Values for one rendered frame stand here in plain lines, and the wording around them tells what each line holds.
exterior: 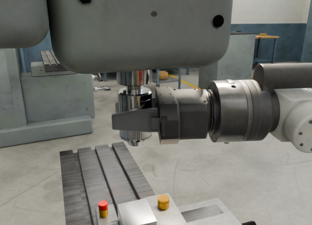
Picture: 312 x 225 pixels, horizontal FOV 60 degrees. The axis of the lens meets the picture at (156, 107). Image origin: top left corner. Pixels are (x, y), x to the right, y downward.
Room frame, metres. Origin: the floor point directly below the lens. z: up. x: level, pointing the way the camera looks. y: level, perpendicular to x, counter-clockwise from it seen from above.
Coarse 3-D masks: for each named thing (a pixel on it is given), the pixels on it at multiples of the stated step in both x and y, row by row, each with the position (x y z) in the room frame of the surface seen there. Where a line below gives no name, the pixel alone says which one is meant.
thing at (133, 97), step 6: (120, 90) 0.36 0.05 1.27; (126, 90) 0.36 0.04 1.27; (144, 90) 0.36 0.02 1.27; (150, 90) 0.36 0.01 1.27; (120, 96) 0.34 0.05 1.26; (126, 96) 0.34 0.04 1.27; (132, 96) 0.34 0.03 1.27; (138, 96) 0.34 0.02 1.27; (144, 96) 0.34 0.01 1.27; (150, 96) 0.35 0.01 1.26
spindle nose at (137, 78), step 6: (120, 72) 0.34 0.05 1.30; (126, 72) 0.34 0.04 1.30; (132, 72) 0.34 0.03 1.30; (138, 72) 0.34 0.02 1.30; (144, 72) 0.34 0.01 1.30; (150, 72) 0.35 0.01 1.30; (120, 78) 0.34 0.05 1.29; (126, 78) 0.34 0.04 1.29; (132, 78) 0.34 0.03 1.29; (138, 78) 0.34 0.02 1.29; (144, 78) 0.34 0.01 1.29; (150, 78) 0.35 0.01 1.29; (120, 84) 0.34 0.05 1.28; (126, 84) 0.34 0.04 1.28; (132, 84) 0.34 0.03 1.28; (138, 84) 0.34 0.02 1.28; (144, 84) 0.34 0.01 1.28
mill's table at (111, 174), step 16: (112, 144) 0.91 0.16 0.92; (64, 160) 0.79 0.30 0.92; (80, 160) 0.79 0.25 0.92; (96, 160) 0.81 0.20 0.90; (112, 160) 0.79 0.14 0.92; (128, 160) 0.79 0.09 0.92; (64, 176) 0.70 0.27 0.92; (80, 176) 0.72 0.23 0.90; (96, 176) 0.70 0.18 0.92; (112, 176) 0.70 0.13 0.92; (128, 176) 0.70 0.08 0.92; (64, 192) 0.62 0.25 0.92; (80, 192) 0.63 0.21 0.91; (96, 192) 0.62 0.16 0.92; (112, 192) 0.62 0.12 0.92; (128, 192) 0.62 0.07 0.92; (144, 192) 0.62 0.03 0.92; (80, 208) 0.55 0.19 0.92; (80, 224) 0.50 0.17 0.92; (96, 224) 0.50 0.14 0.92
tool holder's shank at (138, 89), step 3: (126, 87) 0.36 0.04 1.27; (129, 87) 0.35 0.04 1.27; (132, 87) 0.35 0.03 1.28; (135, 87) 0.35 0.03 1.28; (138, 87) 0.35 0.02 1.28; (141, 87) 0.35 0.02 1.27; (129, 90) 0.35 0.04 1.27; (132, 90) 0.35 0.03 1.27; (135, 90) 0.35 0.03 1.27; (138, 90) 0.35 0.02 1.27; (141, 90) 0.35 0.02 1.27
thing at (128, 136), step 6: (120, 102) 0.35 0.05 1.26; (126, 102) 0.34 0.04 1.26; (132, 102) 0.34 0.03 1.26; (138, 102) 0.34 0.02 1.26; (144, 102) 0.34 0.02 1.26; (150, 102) 0.35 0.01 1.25; (120, 108) 0.35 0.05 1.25; (126, 108) 0.34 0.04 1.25; (132, 108) 0.34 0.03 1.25; (138, 108) 0.34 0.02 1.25; (144, 108) 0.34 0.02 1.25; (120, 132) 0.35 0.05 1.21; (126, 132) 0.34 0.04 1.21; (132, 132) 0.34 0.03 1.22; (138, 132) 0.34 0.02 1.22; (144, 132) 0.34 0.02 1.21; (150, 132) 0.35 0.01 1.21; (126, 138) 0.34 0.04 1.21; (132, 138) 0.34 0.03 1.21; (138, 138) 0.34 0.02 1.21; (144, 138) 0.34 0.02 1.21
